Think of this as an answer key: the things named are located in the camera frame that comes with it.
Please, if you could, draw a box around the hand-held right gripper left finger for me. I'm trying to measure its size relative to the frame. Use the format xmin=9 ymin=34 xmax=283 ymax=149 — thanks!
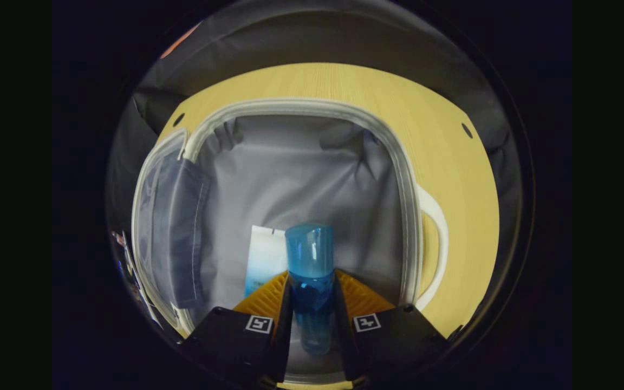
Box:
xmin=185 ymin=271 xmax=294 ymax=388

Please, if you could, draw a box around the white blue cream tube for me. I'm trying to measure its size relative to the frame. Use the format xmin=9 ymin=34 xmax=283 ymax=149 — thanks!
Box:
xmin=244 ymin=225 xmax=289 ymax=297

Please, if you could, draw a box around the blue lotion bottle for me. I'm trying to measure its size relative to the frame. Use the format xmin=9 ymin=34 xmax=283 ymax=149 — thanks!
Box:
xmin=285 ymin=223 xmax=337 ymax=356

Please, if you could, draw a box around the small white suitcase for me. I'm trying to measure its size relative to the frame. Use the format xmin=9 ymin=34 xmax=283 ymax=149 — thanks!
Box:
xmin=131 ymin=97 xmax=449 ymax=382

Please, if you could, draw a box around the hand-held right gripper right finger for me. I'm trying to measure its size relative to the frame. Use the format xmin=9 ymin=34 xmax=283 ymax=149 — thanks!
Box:
xmin=334 ymin=268 xmax=448 ymax=382

